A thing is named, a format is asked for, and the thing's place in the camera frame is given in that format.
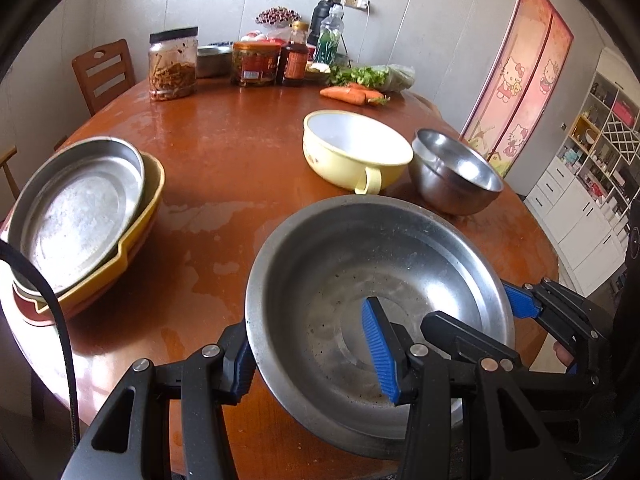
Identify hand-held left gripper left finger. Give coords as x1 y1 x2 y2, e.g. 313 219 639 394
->
61 324 257 480

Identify yellow enamel bowl with handle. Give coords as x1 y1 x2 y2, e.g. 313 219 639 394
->
302 110 415 196

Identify carrot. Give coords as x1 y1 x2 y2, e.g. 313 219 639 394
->
319 85 368 106
350 83 392 108

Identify steel plate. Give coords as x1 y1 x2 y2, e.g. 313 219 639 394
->
7 136 146 295

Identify bag of green herbs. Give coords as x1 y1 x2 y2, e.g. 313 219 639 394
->
327 64 416 93

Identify black cable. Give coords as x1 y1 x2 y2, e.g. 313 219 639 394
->
0 240 82 453

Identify yellow shell-shaped plate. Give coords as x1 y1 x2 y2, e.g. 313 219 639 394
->
37 152 166 313

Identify large steel basin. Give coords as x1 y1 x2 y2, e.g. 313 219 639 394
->
245 195 516 461

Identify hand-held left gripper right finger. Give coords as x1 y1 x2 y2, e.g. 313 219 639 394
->
362 297 557 480

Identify glass jar with black lid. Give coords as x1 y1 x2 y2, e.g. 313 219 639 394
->
148 26 199 102

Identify small steel bowl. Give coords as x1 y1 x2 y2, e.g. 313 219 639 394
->
413 129 504 195
409 132 505 217

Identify black thermos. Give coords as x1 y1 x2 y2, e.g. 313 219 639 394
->
310 0 333 46

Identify dark sauce bottle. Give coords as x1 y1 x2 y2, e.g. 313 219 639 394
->
277 21 311 87

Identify clear plastic bottle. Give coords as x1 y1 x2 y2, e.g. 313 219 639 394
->
314 5 346 66

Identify slatted wooden chair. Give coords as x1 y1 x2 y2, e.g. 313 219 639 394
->
71 39 137 116

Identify person's right hand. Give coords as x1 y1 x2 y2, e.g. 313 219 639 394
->
552 340 576 372

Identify cartoon door curtain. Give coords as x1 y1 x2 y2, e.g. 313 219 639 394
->
460 0 575 178

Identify red food jar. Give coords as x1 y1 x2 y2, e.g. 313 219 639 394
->
231 40 281 87

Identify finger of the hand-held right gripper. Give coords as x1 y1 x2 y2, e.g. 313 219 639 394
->
502 280 613 361
421 311 598 396

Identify white cabinet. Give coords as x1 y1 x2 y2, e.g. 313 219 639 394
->
525 47 640 297

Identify curved wooden chair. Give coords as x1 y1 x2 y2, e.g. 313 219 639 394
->
0 135 68 211

